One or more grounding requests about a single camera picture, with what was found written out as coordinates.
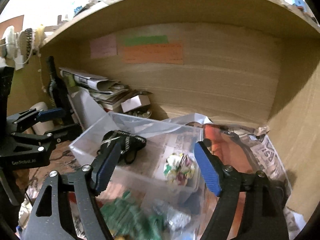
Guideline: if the green sticky note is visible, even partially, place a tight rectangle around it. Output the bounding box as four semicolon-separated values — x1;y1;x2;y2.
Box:
124;35;169;47

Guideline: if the pink sticky note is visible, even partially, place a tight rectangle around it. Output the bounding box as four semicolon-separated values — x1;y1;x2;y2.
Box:
89;34;117;59

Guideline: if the clear plastic bag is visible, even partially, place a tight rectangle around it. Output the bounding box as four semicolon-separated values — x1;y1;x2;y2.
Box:
109;112;293;240

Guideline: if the clear plastic storage box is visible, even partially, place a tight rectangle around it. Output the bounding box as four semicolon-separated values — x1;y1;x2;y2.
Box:
69;112;202;206

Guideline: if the black pouch with chain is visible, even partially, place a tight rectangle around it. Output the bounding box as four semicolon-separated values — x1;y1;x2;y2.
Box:
97;130;147;165

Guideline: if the dark wine bottle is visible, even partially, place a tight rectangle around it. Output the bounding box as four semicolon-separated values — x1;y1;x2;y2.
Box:
46;56;75;125

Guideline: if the stack of newspapers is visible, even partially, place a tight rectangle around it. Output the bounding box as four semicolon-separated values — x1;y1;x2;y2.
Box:
60;67;150;113

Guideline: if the wooden shelf board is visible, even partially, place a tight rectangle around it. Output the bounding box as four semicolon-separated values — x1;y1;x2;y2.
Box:
41;0;319;49

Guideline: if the black leopard headband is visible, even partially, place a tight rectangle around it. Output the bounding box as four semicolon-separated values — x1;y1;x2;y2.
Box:
25;28;33;56

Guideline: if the small white box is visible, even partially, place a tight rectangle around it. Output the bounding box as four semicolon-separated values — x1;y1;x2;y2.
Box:
121;95;150;113

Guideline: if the green fabric scrunchie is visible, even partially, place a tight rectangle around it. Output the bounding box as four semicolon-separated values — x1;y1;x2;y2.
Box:
100;191;164;239

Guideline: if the orange sticky note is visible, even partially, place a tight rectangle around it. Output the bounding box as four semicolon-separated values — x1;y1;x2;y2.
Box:
122;43;184;64

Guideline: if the white plastic sheet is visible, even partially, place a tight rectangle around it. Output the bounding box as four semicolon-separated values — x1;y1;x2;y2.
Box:
68;86;106;130

